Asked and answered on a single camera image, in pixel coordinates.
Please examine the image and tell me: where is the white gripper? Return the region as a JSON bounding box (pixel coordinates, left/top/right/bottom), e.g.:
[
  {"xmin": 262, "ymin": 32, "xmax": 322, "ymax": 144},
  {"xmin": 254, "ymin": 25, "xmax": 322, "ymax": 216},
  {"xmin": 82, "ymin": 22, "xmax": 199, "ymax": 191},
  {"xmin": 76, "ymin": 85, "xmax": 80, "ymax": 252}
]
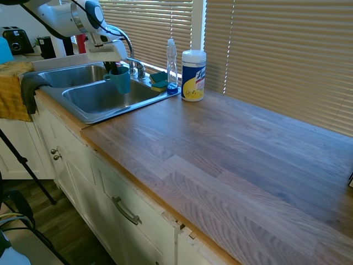
[{"xmin": 85, "ymin": 38, "xmax": 128, "ymax": 76}]

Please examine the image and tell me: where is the teal ceramic mug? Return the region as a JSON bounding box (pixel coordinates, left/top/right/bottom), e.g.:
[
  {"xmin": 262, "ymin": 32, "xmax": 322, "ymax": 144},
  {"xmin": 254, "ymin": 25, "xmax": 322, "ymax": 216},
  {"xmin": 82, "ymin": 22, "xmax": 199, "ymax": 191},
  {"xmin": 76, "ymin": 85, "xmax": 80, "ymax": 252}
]
[{"xmin": 103, "ymin": 66, "xmax": 131, "ymax": 95}]

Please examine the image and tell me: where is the stainless steel double sink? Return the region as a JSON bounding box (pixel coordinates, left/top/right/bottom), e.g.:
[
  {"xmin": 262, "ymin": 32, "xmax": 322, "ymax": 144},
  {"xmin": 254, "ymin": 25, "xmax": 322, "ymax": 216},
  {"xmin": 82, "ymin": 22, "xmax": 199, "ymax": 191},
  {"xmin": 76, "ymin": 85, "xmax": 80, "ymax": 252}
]
[{"xmin": 31, "ymin": 62, "xmax": 183, "ymax": 125}]

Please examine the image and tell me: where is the chrome gooseneck faucet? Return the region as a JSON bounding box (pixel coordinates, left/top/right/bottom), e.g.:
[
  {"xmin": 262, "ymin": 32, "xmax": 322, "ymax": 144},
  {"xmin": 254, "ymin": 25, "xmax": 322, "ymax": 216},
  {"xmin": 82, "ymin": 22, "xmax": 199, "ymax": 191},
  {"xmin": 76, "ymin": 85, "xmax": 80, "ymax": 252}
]
[{"xmin": 106, "ymin": 24, "xmax": 147, "ymax": 80}]

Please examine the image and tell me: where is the red container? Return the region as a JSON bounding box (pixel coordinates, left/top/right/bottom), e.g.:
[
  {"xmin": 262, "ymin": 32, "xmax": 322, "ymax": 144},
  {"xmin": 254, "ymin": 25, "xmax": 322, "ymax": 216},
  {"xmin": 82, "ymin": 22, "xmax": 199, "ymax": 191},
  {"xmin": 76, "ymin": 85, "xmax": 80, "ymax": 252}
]
[{"xmin": 76, "ymin": 34, "xmax": 88, "ymax": 56}]

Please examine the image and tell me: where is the green yellow sponge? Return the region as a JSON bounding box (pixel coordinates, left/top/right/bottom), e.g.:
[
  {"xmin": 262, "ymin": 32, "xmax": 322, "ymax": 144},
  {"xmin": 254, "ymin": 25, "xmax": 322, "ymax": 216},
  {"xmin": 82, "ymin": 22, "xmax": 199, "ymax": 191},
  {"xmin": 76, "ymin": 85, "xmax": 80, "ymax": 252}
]
[
  {"xmin": 151, "ymin": 80, "xmax": 168, "ymax": 93},
  {"xmin": 149, "ymin": 71, "xmax": 168, "ymax": 84}
]

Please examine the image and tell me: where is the narrow beige window blind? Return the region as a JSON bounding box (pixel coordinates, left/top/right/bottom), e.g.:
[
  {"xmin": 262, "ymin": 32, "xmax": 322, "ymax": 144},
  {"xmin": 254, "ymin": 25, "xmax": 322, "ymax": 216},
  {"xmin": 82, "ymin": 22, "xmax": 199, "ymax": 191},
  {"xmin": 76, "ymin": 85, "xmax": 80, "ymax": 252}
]
[{"xmin": 98, "ymin": 0, "xmax": 194, "ymax": 73}]

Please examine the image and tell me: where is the clear dish soap bottle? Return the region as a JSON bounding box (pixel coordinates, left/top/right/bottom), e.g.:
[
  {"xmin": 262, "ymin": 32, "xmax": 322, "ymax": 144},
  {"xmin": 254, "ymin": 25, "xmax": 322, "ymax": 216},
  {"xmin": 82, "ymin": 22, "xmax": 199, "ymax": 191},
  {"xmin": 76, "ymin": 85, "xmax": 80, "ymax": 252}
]
[{"xmin": 166, "ymin": 38, "xmax": 179, "ymax": 96}]

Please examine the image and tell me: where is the Lysol wipes canister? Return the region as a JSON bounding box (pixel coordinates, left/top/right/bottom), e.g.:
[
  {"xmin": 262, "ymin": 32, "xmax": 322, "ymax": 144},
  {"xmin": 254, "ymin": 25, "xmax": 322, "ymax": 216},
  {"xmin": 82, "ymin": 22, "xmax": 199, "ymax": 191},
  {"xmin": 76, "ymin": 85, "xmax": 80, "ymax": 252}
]
[{"xmin": 180, "ymin": 49, "xmax": 207, "ymax": 103}]

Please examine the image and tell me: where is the grey dish cloth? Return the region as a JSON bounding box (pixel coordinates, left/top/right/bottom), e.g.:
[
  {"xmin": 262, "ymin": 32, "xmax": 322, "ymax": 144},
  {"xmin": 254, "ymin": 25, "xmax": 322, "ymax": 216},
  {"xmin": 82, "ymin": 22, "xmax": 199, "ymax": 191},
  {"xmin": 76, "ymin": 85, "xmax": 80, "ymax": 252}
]
[{"xmin": 20, "ymin": 72, "xmax": 54, "ymax": 115}]

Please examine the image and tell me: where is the black toaster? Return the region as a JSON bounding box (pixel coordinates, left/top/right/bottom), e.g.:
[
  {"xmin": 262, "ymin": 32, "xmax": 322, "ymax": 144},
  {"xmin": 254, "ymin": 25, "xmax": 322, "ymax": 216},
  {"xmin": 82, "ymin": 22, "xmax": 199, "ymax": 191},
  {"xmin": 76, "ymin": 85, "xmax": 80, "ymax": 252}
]
[{"xmin": 2, "ymin": 26, "xmax": 35, "ymax": 55}]

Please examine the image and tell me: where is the yellow patterned towel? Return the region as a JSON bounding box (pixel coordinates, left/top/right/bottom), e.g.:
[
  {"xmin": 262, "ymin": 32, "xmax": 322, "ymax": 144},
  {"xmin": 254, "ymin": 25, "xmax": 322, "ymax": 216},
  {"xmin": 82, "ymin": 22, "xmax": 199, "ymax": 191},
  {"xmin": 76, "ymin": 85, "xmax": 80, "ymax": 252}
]
[{"xmin": 0, "ymin": 61, "xmax": 35, "ymax": 123}]

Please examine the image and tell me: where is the light blue plastic object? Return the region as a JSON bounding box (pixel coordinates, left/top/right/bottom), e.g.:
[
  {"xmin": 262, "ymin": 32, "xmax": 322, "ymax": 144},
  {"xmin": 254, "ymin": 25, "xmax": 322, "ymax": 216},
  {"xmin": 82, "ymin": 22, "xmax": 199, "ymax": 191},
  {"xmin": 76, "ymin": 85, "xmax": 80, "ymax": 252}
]
[{"xmin": 0, "ymin": 36, "xmax": 15, "ymax": 65}]

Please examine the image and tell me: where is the white kitchen cabinet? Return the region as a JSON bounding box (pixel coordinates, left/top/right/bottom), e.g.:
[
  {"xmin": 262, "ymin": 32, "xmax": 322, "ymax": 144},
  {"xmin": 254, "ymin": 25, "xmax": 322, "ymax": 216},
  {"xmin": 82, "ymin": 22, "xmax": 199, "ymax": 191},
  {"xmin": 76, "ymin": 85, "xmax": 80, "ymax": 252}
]
[{"xmin": 0, "ymin": 95, "xmax": 240, "ymax": 265}]

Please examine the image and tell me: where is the black tripod leg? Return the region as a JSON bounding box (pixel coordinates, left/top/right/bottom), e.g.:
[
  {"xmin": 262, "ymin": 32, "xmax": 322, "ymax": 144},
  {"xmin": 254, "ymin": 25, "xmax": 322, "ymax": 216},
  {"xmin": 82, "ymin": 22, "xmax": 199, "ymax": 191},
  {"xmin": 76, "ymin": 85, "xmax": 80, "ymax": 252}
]
[{"xmin": 0, "ymin": 128, "xmax": 57, "ymax": 205}]

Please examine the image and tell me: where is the wide beige window blind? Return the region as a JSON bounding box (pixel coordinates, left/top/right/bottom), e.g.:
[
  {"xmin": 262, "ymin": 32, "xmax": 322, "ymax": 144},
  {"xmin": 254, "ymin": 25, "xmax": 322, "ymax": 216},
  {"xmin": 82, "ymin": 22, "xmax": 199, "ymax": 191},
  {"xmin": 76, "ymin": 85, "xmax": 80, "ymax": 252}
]
[{"xmin": 205, "ymin": 0, "xmax": 353, "ymax": 138}]

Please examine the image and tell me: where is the white window frame post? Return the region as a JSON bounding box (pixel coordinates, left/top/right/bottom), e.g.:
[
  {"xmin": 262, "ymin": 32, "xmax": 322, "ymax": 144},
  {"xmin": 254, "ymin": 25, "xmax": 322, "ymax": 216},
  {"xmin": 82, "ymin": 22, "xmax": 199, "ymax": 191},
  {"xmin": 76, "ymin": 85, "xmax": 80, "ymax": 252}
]
[{"xmin": 191, "ymin": 0, "xmax": 208, "ymax": 54}]

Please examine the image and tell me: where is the brushed metal drawer handle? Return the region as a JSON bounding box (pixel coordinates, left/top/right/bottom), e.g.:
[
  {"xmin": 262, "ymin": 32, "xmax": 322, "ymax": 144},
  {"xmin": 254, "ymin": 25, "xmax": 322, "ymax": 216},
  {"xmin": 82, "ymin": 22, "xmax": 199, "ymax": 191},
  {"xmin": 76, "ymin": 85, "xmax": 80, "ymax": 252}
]
[{"xmin": 111, "ymin": 196, "xmax": 142, "ymax": 226}]

